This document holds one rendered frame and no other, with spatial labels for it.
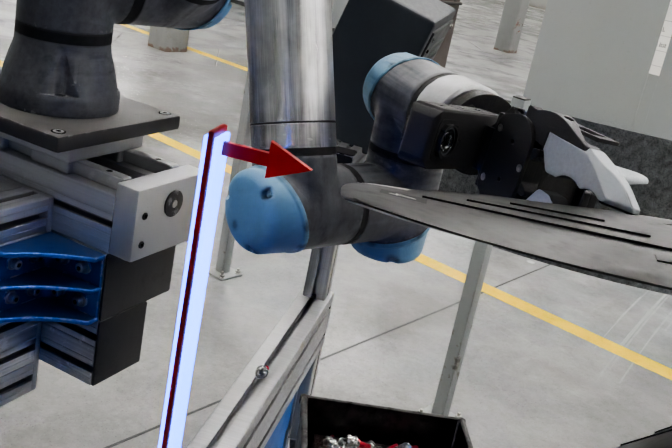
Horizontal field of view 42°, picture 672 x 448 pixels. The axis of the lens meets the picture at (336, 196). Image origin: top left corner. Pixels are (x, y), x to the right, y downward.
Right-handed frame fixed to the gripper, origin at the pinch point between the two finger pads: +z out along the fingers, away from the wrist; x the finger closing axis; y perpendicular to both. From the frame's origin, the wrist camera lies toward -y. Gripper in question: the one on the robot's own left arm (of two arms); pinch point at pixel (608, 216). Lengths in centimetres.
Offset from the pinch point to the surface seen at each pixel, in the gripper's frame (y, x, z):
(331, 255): 10, 25, -51
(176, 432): -21.4, 22.7, -8.7
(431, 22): 14, -6, -52
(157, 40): 143, 99, -668
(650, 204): 133, 27, -118
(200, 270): -22.8, 10.5, -8.6
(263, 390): -4.3, 32.6, -30.8
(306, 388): 12, 44, -50
